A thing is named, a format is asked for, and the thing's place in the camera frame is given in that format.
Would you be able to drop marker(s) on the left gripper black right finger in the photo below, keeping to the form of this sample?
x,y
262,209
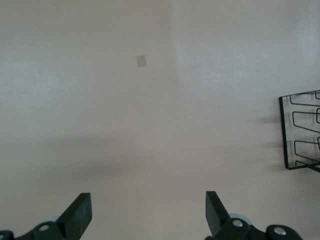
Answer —
x,y
216,217

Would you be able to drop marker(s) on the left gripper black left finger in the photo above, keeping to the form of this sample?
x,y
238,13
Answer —
x,y
75,217

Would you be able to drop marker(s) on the small brown tape square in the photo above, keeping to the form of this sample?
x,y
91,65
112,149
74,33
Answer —
x,y
141,61

